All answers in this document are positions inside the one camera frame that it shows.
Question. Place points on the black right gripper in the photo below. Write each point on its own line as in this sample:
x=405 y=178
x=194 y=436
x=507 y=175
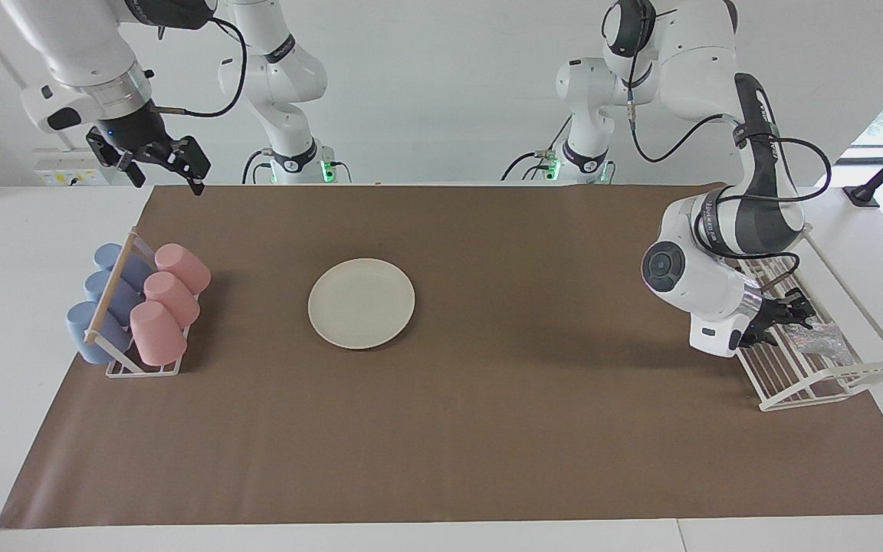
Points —
x=131 y=134

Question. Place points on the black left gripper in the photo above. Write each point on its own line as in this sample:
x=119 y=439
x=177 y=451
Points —
x=771 y=318

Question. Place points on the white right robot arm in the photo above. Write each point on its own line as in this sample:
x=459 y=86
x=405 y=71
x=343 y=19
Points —
x=73 y=38

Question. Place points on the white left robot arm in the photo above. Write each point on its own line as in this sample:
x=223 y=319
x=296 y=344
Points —
x=710 y=291

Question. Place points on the cream round plate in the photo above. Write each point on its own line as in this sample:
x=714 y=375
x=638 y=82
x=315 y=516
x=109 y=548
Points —
x=361 y=304

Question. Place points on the pink plastic cup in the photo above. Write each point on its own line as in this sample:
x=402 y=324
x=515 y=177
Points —
x=185 y=267
x=158 y=333
x=173 y=299

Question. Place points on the blue plastic cup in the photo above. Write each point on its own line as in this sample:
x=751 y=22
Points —
x=93 y=341
x=121 y=297
x=135 y=268

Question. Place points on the cup rack with wooden bar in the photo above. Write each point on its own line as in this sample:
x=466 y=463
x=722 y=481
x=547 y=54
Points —
x=110 y=286

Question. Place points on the brown table mat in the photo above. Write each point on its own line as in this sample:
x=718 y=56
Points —
x=487 y=445

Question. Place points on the white wall outlet box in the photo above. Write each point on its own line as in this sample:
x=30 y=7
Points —
x=58 y=175

